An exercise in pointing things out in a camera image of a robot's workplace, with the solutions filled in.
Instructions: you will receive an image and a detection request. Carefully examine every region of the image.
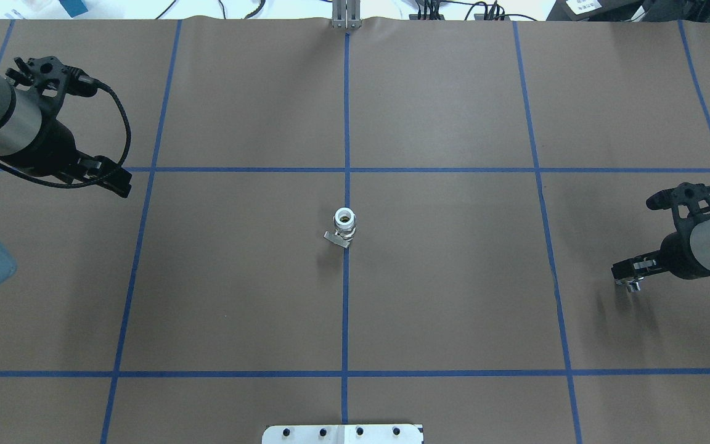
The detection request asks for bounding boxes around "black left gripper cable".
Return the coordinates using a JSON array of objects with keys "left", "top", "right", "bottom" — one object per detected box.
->
[{"left": 0, "top": 73, "right": 133, "bottom": 189}]

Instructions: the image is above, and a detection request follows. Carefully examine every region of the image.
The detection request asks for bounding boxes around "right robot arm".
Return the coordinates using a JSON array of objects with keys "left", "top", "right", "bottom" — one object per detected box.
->
[{"left": 611, "top": 217, "right": 710, "bottom": 292}]

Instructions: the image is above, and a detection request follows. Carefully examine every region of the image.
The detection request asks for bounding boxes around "silver metal pipe fitting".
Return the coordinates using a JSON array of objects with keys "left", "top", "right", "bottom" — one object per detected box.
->
[{"left": 622, "top": 278, "right": 643, "bottom": 294}]

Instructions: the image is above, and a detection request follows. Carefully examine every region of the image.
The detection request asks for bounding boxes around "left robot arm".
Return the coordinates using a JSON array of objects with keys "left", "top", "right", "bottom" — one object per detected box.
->
[{"left": 0, "top": 56, "right": 132, "bottom": 199}]

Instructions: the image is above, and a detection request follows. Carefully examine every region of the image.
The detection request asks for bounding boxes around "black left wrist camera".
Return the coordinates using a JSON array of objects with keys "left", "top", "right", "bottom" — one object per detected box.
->
[{"left": 5, "top": 56, "right": 99, "bottom": 117}]

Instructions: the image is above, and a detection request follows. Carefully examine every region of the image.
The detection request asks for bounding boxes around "white PPR valve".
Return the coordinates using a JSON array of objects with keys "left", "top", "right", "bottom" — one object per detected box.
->
[{"left": 323, "top": 207, "right": 357, "bottom": 249}]

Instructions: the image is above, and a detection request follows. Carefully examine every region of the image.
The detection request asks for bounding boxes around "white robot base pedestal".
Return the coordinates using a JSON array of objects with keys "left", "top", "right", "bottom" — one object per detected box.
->
[{"left": 261, "top": 424, "right": 425, "bottom": 443}]

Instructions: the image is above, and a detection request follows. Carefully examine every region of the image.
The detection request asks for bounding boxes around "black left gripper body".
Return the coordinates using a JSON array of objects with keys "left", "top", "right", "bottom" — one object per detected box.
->
[{"left": 15, "top": 120, "right": 94, "bottom": 186}]

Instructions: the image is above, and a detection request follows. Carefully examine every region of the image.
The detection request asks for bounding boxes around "aluminium frame post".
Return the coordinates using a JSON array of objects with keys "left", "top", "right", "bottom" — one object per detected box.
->
[{"left": 329, "top": 0, "right": 362, "bottom": 31}]

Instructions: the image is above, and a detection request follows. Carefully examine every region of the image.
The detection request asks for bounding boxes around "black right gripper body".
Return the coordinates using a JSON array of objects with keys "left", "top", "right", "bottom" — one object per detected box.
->
[{"left": 658, "top": 232, "right": 710, "bottom": 280}]

